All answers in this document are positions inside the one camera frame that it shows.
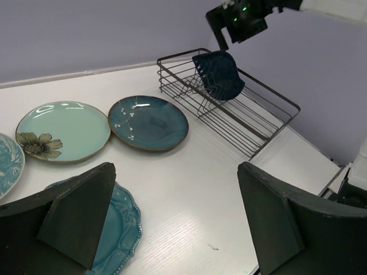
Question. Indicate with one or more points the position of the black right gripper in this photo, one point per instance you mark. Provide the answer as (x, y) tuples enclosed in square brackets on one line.
[(243, 19)]

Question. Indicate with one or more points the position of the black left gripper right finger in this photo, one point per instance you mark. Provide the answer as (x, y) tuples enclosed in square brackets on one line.
[(296, 232)]

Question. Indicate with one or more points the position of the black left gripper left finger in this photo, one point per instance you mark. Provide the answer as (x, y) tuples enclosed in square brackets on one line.
[(57, 231)]

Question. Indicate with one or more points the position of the dark navy blue plate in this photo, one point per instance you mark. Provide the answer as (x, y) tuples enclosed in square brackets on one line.
[(219, 75)]

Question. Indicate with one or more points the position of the teal scalloped beaded plate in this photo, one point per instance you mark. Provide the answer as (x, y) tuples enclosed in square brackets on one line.
[(121, 233)]

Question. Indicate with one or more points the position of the red and blue floral plate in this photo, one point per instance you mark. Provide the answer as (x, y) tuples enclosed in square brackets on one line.
[(12, 164)]

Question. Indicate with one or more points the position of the mint green flower plate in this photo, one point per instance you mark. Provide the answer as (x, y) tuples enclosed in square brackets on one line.
[(63, 132)]

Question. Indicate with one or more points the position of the dark teal blossom plate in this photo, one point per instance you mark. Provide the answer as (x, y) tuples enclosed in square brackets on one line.
[(148, 123)]

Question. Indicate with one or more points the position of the black wire dish rack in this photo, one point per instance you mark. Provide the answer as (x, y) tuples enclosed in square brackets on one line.
[(248, 122)]

